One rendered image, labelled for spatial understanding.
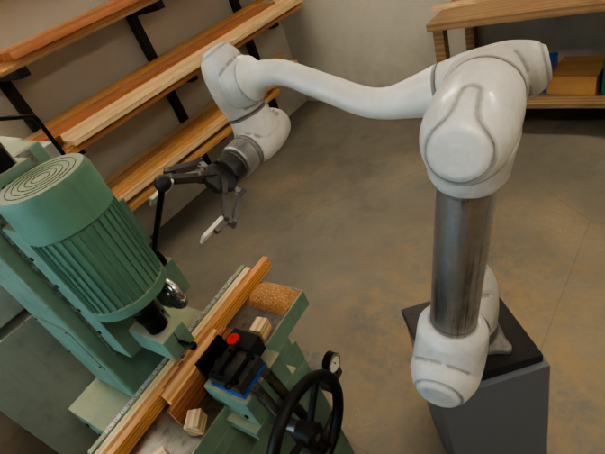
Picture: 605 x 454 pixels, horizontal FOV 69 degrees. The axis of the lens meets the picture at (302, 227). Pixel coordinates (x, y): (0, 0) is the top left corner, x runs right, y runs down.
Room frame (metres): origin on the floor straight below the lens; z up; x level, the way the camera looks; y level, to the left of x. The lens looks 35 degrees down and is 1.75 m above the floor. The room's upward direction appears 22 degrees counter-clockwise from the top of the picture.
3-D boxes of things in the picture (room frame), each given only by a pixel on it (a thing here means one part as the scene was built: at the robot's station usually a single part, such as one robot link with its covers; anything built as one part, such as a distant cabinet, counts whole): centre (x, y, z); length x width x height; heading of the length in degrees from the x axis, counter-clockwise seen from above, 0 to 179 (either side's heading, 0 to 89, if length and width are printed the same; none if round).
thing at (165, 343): (0.81, 0.42, 1.03); 0.14 x 0.07 x 0.09; 46
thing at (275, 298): (0.93, 0.16, 0.92); 0.14 x 0.09 x 0.04; 46
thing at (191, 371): (0.73, 0.37, 0.94); 0.18 x 0.02 x 0.07; 136
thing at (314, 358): (0.89, 0.12, 0.58); 0.12 x 0.08 x 0.08; 46
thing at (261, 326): (0.82, 0.20, 0.92); 0.04 x 0.03 x 0.04; 142
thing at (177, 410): (0.73, 0.35, 0.93); 0.24 x 0.01 x 0.06; 136
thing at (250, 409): (0.68, 0.25, 0.91); 0.15 x 0.14 x 0.09; 136
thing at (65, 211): (0.80, 0.41, 1.35); 0.18 x 0.18 x 0.31
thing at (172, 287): (0.98, 0.41, 1.02); 0.12 x 0.03 x 0.12; 46
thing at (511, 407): (0.77, -0.34, 0.30); 0.30 x 0.30 x 0.60; 86
